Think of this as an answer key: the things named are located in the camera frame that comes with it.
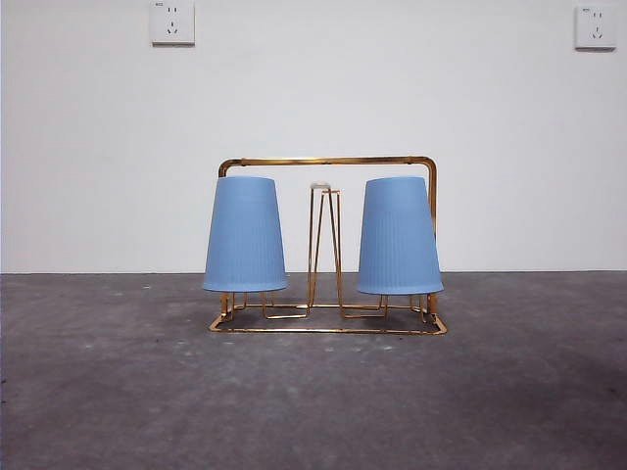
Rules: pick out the blue ribbed plastic cup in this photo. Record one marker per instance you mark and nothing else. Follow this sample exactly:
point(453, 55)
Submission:
point(245, 245)
point(398, 245)

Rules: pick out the white wall power socket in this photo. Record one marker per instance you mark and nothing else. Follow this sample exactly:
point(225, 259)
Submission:
point(595, 29)
point(171, 24)

